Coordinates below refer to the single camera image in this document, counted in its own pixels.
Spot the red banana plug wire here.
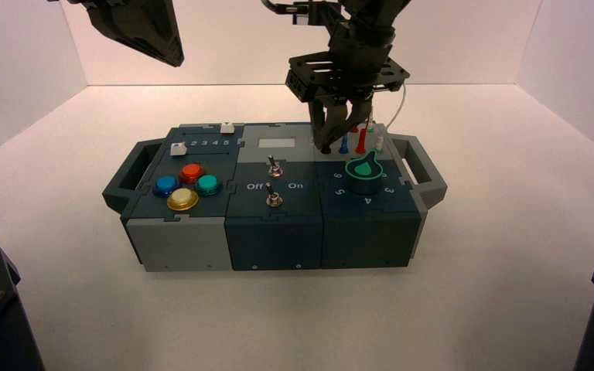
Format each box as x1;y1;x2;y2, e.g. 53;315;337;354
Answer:
350;114;373;155

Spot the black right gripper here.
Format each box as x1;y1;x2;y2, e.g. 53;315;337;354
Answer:
285;24;411;152

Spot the blue round push button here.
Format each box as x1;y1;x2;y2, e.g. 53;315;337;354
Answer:
152;175;181;199

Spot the red round push button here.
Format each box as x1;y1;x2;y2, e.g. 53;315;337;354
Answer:
179;163;206;184

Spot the teal and grey task box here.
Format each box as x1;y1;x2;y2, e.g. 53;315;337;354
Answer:
102;121;449;272

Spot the green-topped rotary knob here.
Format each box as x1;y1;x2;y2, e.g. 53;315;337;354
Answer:
344;149;385;196

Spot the black camera cable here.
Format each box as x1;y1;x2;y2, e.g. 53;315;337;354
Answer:
261;0;295;14

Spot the yellow round push button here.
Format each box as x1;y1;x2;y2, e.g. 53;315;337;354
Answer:
166;188;200;212

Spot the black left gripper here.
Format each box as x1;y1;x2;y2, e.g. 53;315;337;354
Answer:
48;0;185;68

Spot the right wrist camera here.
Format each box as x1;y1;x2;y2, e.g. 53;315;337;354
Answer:
290;0;340;28

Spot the white banana plug wire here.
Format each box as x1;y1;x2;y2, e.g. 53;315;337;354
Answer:
367;81;407;155

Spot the green round push button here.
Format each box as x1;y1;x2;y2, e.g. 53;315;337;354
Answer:
194;174;224;198

